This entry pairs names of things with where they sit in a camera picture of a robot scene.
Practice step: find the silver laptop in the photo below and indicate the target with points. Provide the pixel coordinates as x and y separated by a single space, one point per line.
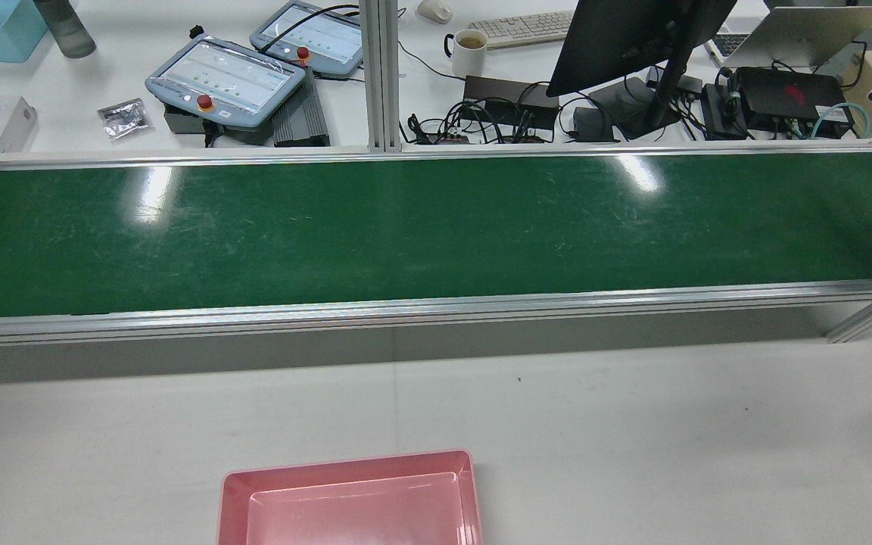
799 34

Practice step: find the black upright device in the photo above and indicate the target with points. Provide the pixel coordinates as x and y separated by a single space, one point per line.
720 113

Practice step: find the small black power adapter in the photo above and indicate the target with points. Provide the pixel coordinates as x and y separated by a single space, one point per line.
593 125

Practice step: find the black box under pendant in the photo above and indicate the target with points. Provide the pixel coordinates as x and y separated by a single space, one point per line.
179 119

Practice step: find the white mug with tea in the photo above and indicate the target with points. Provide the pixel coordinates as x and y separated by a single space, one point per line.
470 57

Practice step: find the large grey teach pendant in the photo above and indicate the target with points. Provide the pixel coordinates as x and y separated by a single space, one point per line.
224 76

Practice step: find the white computer mouse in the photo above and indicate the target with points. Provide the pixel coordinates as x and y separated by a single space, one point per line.
434 10

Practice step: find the flat black box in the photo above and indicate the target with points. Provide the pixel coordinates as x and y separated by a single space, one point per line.
508 91

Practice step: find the aluminium profile post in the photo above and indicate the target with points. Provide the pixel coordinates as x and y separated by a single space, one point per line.
379 76

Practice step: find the grey drinking bottle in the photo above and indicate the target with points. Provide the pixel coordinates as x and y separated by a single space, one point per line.
65 26

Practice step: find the silver foil packet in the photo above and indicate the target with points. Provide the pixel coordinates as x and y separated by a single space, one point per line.
124 119

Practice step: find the white computer keyboard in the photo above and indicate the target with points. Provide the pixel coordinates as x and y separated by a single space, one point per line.
519 29

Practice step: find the black mini computer red logo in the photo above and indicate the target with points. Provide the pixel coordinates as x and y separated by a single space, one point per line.
784 94

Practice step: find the pink plastic box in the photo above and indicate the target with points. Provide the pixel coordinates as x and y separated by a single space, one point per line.
345 515

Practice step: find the small white carton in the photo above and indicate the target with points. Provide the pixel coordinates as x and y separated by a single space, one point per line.
16 125

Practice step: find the black computer monitor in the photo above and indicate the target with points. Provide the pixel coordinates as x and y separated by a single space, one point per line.
618 38

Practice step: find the green belt conveyor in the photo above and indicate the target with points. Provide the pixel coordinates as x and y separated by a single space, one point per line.
406 227

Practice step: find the grey ribbed power supply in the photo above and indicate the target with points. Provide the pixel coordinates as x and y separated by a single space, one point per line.
301 113

